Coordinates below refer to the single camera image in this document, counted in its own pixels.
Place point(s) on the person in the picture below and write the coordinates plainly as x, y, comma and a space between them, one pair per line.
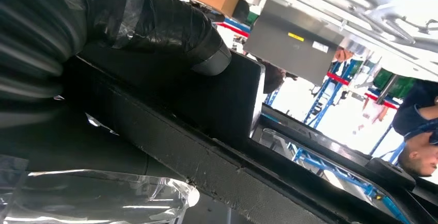
421, 161
273, 77

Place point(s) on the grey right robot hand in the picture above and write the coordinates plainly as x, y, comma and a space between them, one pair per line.
164, 20

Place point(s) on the dark grey cabinet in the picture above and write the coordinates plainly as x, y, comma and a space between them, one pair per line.
284, 55

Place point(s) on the green storage bin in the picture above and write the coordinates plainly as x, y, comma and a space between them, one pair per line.
403, 87

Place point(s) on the blue and red rack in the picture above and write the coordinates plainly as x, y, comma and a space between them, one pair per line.
321, 99

